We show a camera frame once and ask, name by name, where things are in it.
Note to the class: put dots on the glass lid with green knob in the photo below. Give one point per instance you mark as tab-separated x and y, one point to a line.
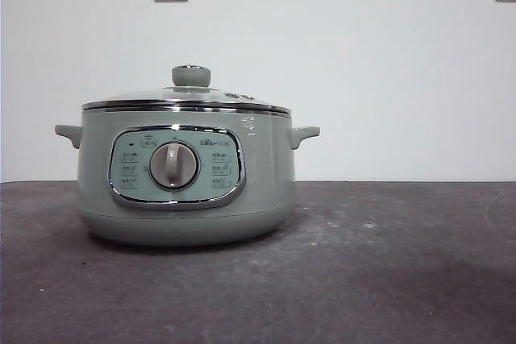
190	76

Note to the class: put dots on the pale green electric pot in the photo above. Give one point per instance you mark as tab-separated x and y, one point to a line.
262	183

